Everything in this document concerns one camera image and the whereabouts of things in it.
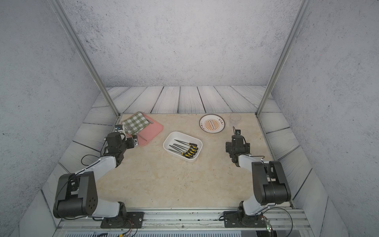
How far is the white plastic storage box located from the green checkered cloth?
0.22 metres

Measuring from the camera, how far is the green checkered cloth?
1123 millimetres

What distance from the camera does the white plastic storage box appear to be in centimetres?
97
